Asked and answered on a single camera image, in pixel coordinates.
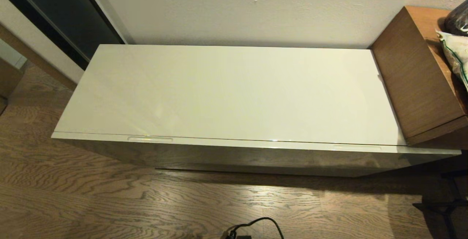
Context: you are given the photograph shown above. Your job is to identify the black metal stand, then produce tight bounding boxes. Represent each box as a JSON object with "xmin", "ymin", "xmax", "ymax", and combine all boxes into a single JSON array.
[{"xmin": 412, "ymin": 173, "xmax": 468, "ymax": 239}]

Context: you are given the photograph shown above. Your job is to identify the brown wooden side table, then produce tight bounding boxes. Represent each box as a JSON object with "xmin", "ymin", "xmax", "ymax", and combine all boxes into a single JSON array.
[{"xmin": 369, "ymin": 5, "xmax": 468, "ymax": 150}]

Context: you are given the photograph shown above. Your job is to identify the brown box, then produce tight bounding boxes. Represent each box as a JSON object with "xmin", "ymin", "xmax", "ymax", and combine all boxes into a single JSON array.
[{"xmin": 0, "ymin": 59, "xmax": 23, "ymax": 100}]

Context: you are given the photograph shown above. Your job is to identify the white bag green edge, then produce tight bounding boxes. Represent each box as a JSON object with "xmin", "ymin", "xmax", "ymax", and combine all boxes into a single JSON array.
[{"xmin": 435, "ymin": 30, "xmax": 468, "ymax": 91}]

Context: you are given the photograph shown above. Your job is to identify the black cable with plug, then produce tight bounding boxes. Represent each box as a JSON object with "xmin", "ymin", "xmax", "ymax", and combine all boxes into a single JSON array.
[{"xmin": 221, "ymin": 217, "xmax": 285, "ymax": 239}]

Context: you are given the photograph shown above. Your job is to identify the glossy white drawer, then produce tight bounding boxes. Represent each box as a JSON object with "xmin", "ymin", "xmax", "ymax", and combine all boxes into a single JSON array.
[{"xmin": 51, "ymin": 132, "xmax": 462, "ymax": 178}]

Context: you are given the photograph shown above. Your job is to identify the brown wooden baseboard strip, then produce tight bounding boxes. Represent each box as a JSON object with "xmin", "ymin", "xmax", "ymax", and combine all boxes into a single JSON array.
[{"xmin": 0, "ymin": 25, "xmax": 76, "ymax": 91}]

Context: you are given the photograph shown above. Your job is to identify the white door frame strip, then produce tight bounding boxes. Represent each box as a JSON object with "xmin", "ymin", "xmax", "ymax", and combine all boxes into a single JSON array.
[{"xmin": 77, "ymin": 0, "xmax": 134, "ymax": 44}]

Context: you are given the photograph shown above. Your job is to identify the glossy white cabinet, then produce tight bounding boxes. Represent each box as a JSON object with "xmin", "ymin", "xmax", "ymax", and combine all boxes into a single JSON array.
[{"xmin": 53, "ymin": 44, "xmax": 408, "ymax": 146}]

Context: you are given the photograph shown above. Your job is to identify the dark door panel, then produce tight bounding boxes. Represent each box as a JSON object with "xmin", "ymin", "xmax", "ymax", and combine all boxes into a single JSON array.
[{"xmin": 0, "ymin": 0, "xmax": 125, "ymax": 70}]

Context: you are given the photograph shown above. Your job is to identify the dark plastic bag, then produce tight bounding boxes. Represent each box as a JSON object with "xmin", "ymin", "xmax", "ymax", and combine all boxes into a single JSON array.
[{"xmin": 445, "ymin": 0, "xmax": 468, "ymax": 36}]

